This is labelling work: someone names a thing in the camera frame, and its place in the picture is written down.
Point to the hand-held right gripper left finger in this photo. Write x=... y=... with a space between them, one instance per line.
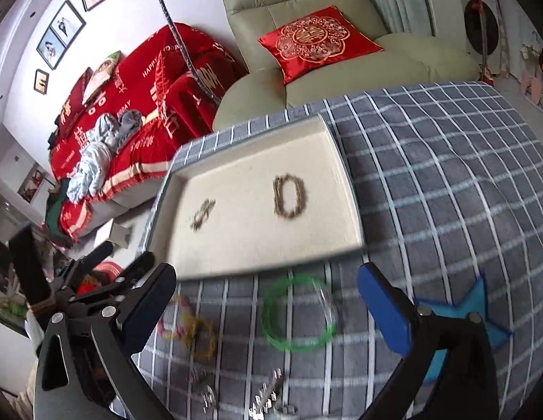
x=151 y=302

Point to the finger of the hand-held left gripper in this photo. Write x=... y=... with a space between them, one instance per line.
x=131 y=271
x=94 y=258

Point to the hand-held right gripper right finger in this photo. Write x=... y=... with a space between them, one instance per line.
x=385 y=310

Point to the small silver brooch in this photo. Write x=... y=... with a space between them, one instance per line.
x=208 y=398

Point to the green translucent bangle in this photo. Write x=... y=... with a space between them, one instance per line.
x=266 y=315

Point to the long silver hair clip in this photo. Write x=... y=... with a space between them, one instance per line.
x=267 y=396

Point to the beige tray with grey rim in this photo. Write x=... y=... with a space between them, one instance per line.
x=245 y=175

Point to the red round object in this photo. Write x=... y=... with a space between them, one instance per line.
x=108 y=267

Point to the white box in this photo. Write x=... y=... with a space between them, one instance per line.
x=121 y=236

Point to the green clothes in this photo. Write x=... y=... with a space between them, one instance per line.
x=57 y=223

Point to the grey sofa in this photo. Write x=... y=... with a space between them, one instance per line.
x=122 y=201

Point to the blue star sticker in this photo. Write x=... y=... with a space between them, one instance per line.
x=466 y=297

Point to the small metal hair clip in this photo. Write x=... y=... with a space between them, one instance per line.
x=202 y=214

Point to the pile of grey clothes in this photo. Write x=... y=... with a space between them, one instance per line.
x=96 y=157

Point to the grey checked tablecloth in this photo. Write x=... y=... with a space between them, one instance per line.
x=429 y=162

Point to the red printed blanket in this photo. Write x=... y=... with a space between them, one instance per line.
x=188 y=96

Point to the printed pillow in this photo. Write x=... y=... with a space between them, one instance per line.
x=103 y=72

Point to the flexible gooseneck phone holder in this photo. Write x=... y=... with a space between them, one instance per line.
x=173 y=22

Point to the pink rocking horse toy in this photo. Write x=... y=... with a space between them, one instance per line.
x=536 y=83

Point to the red embroidered cushion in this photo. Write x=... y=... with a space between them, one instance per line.
x=315 y=39

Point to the white washing machine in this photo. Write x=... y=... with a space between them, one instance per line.
x=470 y=30

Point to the pale green armchair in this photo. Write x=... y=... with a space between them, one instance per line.
x=276 y=8

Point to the wall poster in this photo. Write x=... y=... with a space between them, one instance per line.
x=33 y=181

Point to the small black framed wall picture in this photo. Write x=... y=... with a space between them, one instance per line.
x=41 y=82

